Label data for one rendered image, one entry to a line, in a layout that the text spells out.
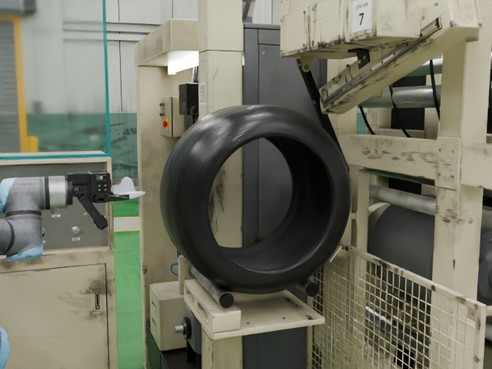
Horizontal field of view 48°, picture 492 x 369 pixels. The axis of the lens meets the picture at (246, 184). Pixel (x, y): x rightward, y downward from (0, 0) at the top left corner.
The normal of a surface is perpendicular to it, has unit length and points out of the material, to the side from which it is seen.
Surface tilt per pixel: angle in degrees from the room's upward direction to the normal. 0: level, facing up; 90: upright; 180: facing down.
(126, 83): 90
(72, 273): 90
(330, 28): 90
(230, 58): 90
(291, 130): 79
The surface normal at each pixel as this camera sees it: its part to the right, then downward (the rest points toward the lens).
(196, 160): -0.36, -0.25
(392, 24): 0.34, 0.13
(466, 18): 0.32, -0.18
